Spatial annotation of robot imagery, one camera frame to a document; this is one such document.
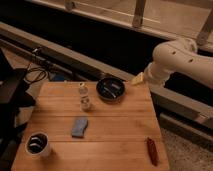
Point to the yellow sponge-like end effector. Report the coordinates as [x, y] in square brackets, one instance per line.
[138, 79]

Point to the black ceramic bowl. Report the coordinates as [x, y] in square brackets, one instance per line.
[110, 89]

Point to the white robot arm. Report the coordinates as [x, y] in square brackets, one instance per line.
[180, 56]

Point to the small clear plastic bottle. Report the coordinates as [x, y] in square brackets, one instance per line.
[84, 97]

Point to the blue sponge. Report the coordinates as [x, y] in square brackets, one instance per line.
[79, 127]

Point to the red pocket knife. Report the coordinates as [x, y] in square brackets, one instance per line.
[152, 151]

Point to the blue object behind table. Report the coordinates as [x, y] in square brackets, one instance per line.
[57, 78]

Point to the white cup dark interior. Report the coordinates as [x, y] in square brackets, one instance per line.
[38, 145]

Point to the black equipment at left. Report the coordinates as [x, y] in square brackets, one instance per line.
[13, 95]

